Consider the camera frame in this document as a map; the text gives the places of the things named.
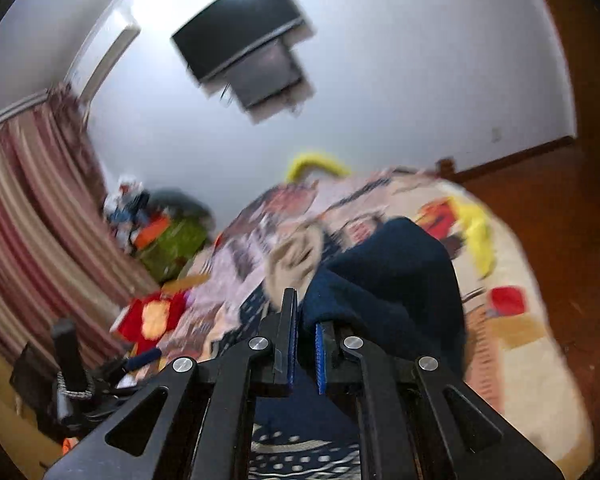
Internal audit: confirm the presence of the navy patterned hooded garment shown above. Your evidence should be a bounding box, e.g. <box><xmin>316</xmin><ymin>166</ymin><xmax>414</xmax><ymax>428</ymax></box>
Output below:
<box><xmin>193</xmin><ymin>219</ymin><xmax>466</xmax><ymax>479</ymax></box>

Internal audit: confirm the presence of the red plush toy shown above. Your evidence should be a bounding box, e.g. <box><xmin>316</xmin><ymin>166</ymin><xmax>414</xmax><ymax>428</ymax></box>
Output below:
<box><xmin>109</xmin><ymin>290</ymin><xmax>186</xmax><ymax>356</ymax></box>

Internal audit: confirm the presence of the striped red curtain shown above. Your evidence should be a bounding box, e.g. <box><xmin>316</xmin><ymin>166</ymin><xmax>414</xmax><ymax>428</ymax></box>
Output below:
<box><xmin>0</xmin><ymin>86</ymin><xmax>157</xmax><ymax>366</ymax></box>

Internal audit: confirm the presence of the green bag clutter pile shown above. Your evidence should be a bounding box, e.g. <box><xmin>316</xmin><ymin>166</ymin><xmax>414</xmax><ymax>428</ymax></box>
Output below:
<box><xmin>102</xmin><ymin>176</ymin><xmax>214</xmax><ymax>284</ymax></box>

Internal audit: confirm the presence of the yellow plush pillow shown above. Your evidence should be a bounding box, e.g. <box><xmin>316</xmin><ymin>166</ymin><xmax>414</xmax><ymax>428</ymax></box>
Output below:
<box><xmin>286</xmin><ymin>153</ymin><xmax>495</xmax><ymax>278</ymax></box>

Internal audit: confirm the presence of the printed beige orange bedspread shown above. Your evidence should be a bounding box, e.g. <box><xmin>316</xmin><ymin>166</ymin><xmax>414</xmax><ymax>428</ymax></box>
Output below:
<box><xmin>159</xmin><ymin>170</ymin><xmax>593</xmax><ymax>479</ymax></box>

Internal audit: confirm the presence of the black wall television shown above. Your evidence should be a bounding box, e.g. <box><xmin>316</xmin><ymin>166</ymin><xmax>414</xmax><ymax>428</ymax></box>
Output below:
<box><xmin>172</xmin><ymin>0</ymin><xmax>303</xmax><ymax>84</ymax></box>

